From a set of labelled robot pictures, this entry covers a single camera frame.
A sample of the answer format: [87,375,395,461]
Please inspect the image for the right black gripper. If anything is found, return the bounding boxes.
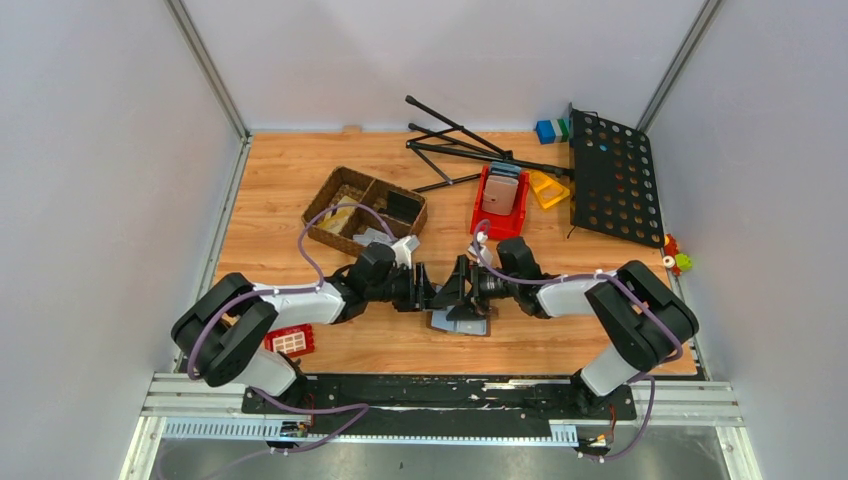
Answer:
[430,254,520,320]

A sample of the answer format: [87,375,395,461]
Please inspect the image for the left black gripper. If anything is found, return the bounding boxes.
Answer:
[368,263,449,313]

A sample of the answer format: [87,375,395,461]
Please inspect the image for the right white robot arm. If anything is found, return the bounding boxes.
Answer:
[423,237,700,418]

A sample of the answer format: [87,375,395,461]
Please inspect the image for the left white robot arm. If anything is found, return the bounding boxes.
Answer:
[170,242,437,413]

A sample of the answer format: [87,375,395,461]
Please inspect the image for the silver card in basket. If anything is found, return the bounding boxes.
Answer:
[352,227,397,247]

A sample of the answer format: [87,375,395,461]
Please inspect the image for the black card in basket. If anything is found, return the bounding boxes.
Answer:
[381,191,422,225]

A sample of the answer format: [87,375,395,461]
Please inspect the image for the gold card in basket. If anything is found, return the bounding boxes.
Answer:
[317,195,357,235]

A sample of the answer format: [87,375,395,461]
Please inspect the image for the red plastic bin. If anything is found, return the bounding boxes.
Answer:
[469,166,530,240]

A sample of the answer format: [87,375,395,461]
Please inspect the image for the woven wicker basket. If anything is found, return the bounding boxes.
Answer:
[301,166,428,256]

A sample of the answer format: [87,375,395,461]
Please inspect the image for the pink wallet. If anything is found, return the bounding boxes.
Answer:
[481,174,519,216]

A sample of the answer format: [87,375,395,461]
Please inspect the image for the red white small tray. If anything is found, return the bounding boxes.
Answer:
[263,324,315,357]

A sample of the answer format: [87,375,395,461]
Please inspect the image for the black folded tripod stand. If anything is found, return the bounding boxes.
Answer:
[404,95,576,193]

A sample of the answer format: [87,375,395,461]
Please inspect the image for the black perforated metal tray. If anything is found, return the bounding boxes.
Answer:
[568,108,665,248]

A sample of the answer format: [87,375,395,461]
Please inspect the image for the blue green toy block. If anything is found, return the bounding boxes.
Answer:
[534,118,572,145]

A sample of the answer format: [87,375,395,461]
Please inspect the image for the red green toy pieces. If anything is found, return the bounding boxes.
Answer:
[662,234,693,277]

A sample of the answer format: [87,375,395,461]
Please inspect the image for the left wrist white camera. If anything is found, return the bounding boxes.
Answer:
[390,235,420,269]

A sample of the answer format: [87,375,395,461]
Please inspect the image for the wrist white camera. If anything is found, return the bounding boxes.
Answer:
[390,235,420,269]
[467,230,493,266]

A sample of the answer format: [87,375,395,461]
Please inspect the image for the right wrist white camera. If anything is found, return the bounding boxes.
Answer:
[467,230,493,266]

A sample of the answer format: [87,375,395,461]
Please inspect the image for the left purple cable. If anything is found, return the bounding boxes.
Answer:
[185,202,399,382]

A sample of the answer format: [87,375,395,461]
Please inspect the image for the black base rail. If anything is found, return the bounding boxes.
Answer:
[142,372,639,446]

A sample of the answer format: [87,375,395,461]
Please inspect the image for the yellow plastic frame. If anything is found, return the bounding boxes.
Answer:
[529,170,571,210]

